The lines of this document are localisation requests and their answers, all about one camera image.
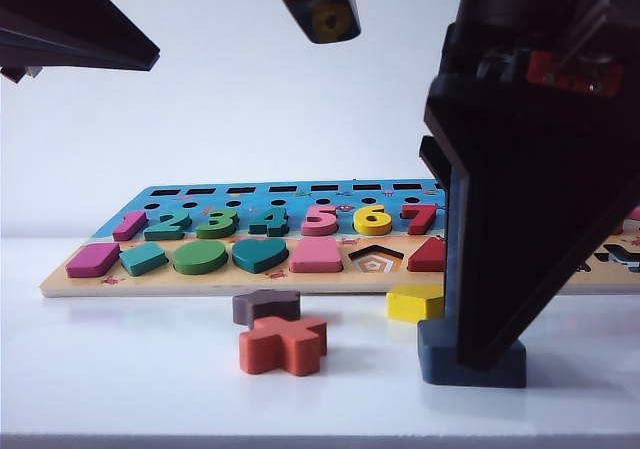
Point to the teal heart block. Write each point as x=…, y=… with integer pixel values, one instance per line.
x=260, y=255

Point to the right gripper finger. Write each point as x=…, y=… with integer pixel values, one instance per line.
x=500, y=244
x=434, y=156

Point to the yellow pentagon block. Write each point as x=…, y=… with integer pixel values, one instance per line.
x=415, y=304

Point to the teal number two piece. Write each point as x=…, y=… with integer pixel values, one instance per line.
x=167, y=229

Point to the teal number four piece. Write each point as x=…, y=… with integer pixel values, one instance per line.
x=272, y=225

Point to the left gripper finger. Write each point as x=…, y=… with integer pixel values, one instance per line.
x=75, y=14
x=75, y=54

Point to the orange cross block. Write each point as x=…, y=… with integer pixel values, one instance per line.
x=282, y=344

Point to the pink greater-than sign piece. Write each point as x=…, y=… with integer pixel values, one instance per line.
x=634, y=213

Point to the pink number five piece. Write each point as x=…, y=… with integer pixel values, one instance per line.
x=320, y=226

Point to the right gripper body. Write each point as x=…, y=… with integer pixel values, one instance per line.
x=500, y=99

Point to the magenta number one piece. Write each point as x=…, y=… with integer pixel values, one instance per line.
x=129, y=225

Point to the pink trapezoid block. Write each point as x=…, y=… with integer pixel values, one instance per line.
x=316, y=256

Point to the teal rhombus block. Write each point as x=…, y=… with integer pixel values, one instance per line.
x=145, y=259

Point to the dark grey square block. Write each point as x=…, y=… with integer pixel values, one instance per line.
x=435, y=359

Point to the green number three piece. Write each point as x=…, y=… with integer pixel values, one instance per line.
x=217, y=228

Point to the red number seven piece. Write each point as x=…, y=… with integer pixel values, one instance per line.
x=420, y=221

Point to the magenta rectangle block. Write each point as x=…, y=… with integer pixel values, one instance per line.
x=92, y=259

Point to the red triangle block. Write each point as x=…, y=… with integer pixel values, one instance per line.
x=427, y=261

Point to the colourful wooden puzzle board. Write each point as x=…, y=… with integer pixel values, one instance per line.
x=225, y=283

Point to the yellow number six piece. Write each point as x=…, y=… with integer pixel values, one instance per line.
x=372, y=228

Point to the brown star block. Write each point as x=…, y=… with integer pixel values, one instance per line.
x=265, y=304

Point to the green circle block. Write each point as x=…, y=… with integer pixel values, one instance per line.
x=200, y=258

